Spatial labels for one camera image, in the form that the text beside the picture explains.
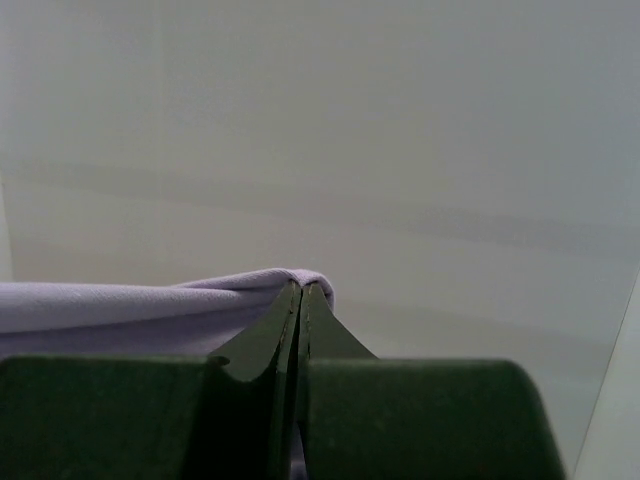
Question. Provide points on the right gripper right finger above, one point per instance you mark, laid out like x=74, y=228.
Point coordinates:
x=363, y=417

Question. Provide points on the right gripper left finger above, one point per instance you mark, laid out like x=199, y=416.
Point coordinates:
x=225, y=415

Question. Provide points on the purple t-shirt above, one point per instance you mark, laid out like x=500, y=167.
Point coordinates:
x=191, y=319

